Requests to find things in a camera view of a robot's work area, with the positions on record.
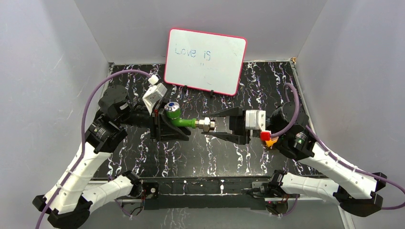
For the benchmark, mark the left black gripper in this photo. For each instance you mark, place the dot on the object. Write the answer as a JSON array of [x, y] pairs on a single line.
[[155, 125]]

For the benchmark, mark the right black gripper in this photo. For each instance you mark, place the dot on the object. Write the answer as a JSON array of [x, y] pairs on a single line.
[[239, 135]]

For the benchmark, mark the green water faucet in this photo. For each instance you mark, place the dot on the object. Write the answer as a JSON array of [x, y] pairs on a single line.
[[173, 112]]

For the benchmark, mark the silver hex nut fitting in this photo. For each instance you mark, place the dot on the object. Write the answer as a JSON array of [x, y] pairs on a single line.
[[206, 124]]

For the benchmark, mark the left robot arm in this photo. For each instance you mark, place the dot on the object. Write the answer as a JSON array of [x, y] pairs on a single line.
[[69, 204]]

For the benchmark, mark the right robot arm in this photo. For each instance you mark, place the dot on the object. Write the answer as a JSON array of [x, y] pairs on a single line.
[[353, 191]]

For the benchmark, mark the orange parts bin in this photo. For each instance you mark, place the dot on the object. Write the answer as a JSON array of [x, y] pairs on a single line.
[[270, 143]]

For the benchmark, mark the pink framed whiteboard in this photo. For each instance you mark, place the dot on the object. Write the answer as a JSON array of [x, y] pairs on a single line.
[[205, 61]]

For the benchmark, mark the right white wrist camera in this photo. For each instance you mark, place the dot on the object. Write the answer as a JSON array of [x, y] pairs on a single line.
[[255, 124]]

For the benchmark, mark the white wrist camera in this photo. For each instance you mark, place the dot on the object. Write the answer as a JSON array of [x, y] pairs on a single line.
[[255, 124], [154, 94]]

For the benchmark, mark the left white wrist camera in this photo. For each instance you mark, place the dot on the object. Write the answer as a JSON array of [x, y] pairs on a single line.
[[154, 94]]

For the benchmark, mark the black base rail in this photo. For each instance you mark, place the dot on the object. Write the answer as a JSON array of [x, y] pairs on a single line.
[[202, 192]]

